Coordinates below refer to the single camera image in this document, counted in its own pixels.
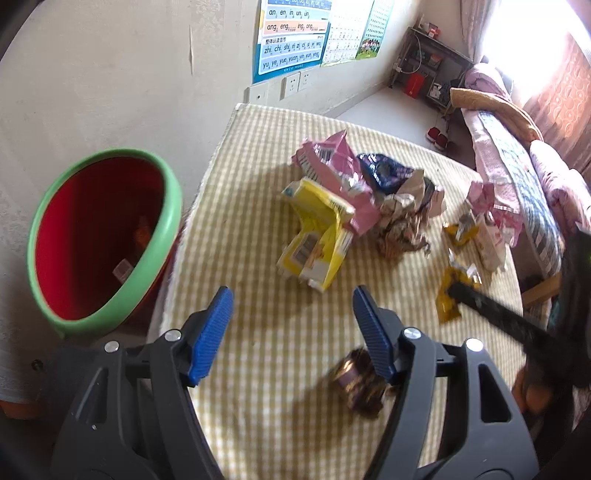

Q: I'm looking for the green blue wall poster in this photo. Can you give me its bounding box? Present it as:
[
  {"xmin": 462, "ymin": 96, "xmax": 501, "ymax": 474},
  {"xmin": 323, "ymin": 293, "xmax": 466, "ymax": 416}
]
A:
[{"xmin": 355, "ymin": 0, "xmax": 395, "ymax": 61}]

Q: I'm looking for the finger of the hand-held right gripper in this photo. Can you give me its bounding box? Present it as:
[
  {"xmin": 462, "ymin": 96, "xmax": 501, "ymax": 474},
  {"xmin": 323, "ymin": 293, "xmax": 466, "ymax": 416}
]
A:
[{"xmin": 447, "ymin": 281, "xmax": 563, "ymax": 354}]

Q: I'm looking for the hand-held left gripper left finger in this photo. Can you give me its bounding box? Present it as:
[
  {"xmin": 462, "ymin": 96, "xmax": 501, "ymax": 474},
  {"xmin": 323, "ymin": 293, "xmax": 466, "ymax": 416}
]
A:
[{"xmin": 48, "ymin": 286, "xmax": 236, "ymax": 480}]

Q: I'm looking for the pink blanket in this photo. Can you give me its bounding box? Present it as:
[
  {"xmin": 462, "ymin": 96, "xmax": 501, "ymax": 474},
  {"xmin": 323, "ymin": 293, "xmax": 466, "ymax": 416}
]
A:
[{"xmin": 464, "ymin": 62, "xmax": 513, "ymax": 100}]

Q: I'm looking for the dark brown foil wrapper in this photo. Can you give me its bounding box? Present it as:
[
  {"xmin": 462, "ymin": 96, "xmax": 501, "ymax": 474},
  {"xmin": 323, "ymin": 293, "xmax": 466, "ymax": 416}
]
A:
[{"xmin": 329, "ymin": 347, "xmax": 400, "ymax": 420}]

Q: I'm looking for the red bag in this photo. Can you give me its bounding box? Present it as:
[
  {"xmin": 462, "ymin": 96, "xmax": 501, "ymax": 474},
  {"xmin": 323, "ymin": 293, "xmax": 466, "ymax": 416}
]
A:
[{"xmin": 403, "ymin": 71, "xmax": 426, "ymax": 97}]

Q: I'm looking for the orange patterned curtain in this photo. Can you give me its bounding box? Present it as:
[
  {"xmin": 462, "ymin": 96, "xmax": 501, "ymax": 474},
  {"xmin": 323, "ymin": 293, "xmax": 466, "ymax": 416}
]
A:
[{"xmin": 522, "ymin": 28, "xmax": 591, "ymax": 171}]

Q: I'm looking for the white chart wall poster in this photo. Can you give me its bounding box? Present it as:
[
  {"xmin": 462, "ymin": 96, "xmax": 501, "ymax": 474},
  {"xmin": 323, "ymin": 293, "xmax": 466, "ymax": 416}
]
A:
[{"xmin": 321, "ymin": 0, "xmax": 375, "ymax": 68}]

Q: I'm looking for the red wooden furniture edge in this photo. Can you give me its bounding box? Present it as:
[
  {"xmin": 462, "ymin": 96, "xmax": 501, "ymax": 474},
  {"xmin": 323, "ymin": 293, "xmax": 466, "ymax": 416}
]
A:
[{"xmin": 0, "ymin": 399, "xmax": 47, "ymax": 421}]

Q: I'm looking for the blue letter wall poster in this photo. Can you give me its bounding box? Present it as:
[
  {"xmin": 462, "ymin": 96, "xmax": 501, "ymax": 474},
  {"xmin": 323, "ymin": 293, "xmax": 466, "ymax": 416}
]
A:
[{"xmin": 252, "ymin": 0, "xmax": 334, "ymax": 85}]

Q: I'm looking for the pink floral bedding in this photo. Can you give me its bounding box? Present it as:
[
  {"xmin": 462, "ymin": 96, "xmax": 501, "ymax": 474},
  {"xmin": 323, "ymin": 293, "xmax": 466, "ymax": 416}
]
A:
[{"xmin": 529, "ymin": 141, "xmax": 591, "ymax": 232}]

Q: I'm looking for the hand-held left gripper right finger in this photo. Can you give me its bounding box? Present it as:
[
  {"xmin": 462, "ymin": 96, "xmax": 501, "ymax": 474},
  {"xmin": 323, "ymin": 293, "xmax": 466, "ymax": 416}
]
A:
[{"xmin": 352, "ymin": 285, "xmax": 540, "ymax": 480}]

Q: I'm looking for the person's right hand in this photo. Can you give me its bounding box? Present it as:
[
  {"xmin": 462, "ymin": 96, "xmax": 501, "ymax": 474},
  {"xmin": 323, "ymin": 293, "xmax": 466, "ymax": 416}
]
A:
[{"xmin": 515, "ymin": 364, "xmax": 556, "ymax": 417}]

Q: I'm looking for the pink white crumpled wrapper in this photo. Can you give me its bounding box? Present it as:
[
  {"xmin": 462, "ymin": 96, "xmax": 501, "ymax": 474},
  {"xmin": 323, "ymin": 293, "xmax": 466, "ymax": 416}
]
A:
[{"xmin": 465, "ymin": 181, "xmax": 525, "ymax": 245}]

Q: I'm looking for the dark metal shelf rack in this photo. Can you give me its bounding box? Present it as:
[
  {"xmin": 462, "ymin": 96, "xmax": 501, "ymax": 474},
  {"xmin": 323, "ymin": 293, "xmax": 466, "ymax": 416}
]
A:
[{"xmin": 390, "ymin": 25, "xmax": 476, "ymax": 112}]

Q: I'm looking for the tan blanket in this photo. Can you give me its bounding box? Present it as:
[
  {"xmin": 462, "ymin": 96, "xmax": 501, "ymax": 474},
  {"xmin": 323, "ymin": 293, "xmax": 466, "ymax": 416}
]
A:
[{"xmin": 450, "ymin": 87, "xmax": 543, "ymax": 141}]

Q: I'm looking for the large pink foil wrapper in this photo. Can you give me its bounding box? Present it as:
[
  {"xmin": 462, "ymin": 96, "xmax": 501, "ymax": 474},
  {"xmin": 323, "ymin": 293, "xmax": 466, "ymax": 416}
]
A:
[{"xmin": 291, "ymin": 129, "xmax": 377, "ymax": 237}]

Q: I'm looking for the crumpled brown paper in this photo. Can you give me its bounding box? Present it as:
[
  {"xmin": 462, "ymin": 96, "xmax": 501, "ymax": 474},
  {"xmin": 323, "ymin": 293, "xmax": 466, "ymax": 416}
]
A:
[{"xmin": 372, "ymin": 168, "xmax": 448, "ymax": 259}]

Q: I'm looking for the yellow brown snack wrapper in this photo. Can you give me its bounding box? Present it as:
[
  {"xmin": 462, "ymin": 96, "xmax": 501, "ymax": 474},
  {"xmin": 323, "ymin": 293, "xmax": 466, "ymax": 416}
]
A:
[
  {"xmin": 435, "ymin": 249, "xmax": 485, "ymax": 324},
  {"xmin": 442, "ymin": 216, "xmax": 483, "ymax": 247}
]

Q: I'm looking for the red bin with green rim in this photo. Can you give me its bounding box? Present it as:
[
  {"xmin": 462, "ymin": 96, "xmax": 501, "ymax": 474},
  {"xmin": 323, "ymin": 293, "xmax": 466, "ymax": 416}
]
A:
[{"xmin": 27, "ymin": 148, "xmax": 185, "ymax": 340}]

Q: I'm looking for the crushed yellow carton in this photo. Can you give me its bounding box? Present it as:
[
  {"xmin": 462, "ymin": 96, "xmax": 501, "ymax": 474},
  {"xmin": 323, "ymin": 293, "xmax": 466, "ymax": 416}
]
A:
[{"xmin": 277, "ymin": 178, "xmax": 357, "ymax": 292}]

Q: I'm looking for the small pink paper packet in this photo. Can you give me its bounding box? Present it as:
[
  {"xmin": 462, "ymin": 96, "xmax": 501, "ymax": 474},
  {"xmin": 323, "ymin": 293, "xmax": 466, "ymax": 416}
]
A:
[{"xmin": 475, "ymin": 222, "xmax": 509, "ymax": 274}]

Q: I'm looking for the sofa with pink bedding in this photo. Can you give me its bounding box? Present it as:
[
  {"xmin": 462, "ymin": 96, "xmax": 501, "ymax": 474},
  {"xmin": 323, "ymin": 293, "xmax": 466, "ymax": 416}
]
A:
[{"xmin": 475, "ymin": 111, "xmax": 564, "ymax": 278}]

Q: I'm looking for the blue cookie wrapper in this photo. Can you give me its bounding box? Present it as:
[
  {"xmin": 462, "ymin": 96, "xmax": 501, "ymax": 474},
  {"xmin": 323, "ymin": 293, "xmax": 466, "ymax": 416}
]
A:
[{"xmin": 356, "ymin": 152, "xmax": 416, "ymax": 195}]

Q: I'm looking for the wooden bar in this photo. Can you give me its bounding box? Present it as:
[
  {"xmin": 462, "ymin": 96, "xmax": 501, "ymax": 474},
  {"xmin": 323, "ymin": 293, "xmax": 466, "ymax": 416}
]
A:
[{"xmin": 522, "ymin": 272, "xmax": 561, "ymax": 308}]

